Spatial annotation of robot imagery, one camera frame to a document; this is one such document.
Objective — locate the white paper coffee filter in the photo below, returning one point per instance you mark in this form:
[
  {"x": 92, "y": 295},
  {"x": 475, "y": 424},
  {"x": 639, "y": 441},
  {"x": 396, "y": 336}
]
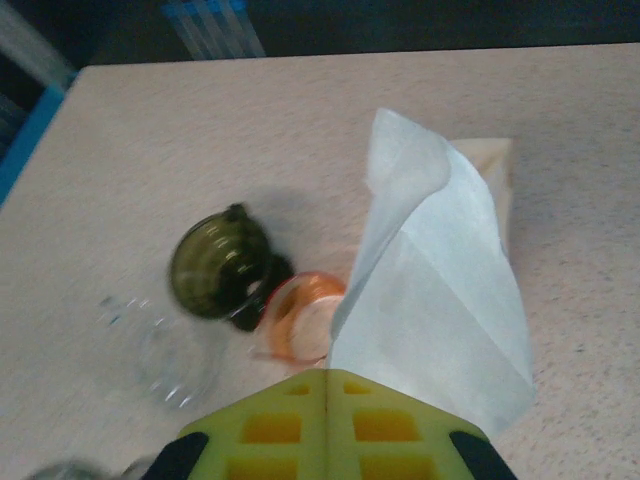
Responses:
[{"x": 440, "y": 275}]

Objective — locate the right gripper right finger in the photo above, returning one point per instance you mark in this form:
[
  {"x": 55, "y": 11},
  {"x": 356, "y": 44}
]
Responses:
[{"x": 342, "y": 415}]

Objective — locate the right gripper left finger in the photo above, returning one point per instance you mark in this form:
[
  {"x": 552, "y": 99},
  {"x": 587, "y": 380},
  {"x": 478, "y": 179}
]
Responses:
[{"x": 225, "y": 420}]

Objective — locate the clear glass coffee dripper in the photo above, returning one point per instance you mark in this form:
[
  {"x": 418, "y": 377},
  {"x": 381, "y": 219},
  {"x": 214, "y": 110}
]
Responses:
[{"x": 165, "y": 350}]

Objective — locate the wooden filter holder box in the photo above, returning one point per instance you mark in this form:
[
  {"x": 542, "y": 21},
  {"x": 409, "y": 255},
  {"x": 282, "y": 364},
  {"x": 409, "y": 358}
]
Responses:
[{"x": 500, "y": 170}]

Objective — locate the dark green coffee dripper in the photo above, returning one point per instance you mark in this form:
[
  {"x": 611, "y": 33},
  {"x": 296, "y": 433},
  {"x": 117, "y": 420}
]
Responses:
[{"x": 210, "y": 265}]

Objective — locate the blue table side rail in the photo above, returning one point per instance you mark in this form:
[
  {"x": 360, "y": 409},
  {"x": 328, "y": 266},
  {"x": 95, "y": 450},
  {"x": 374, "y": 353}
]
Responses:
[{"x": 30, "y": 135}]

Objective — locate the aluminium frame post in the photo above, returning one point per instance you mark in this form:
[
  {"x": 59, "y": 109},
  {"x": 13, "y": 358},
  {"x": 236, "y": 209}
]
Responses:
[{"x": 30, "y": 40}]

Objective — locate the orange coffee dripper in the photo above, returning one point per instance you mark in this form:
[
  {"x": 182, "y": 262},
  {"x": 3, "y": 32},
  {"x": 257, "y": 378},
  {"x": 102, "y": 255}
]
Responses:
[{"x": 277, "y": 325}]

